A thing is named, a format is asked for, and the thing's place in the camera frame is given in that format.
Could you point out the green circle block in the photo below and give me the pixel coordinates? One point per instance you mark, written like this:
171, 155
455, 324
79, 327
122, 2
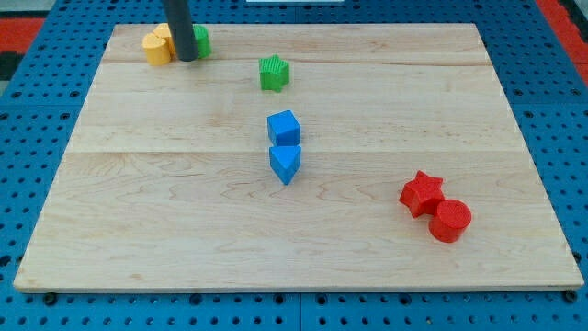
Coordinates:
201, 34

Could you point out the yellow hexagon block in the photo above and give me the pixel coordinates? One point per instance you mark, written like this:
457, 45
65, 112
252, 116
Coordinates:
163, 31

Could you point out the blue triangle block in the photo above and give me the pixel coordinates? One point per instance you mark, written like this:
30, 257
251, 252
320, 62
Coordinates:
285, 161

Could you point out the blue cube block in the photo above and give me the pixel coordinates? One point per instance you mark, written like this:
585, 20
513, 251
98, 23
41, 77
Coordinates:
283, 129

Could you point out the green star block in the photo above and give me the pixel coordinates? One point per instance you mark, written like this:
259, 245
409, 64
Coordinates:
273, 73

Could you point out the light wooden board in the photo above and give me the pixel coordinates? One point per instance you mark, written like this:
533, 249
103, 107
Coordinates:
166, 186

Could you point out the red star block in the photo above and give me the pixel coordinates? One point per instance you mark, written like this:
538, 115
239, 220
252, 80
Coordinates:
422, 194

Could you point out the red cylinder block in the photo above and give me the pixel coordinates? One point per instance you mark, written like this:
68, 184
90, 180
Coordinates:
451, 219

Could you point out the yellow heart block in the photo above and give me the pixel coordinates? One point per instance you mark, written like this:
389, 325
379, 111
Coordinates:
156, 50

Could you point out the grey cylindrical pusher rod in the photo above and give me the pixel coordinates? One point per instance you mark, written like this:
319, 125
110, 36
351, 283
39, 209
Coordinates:
180, 25

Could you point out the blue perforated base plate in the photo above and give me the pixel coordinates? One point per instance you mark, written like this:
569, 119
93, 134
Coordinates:
47, 91

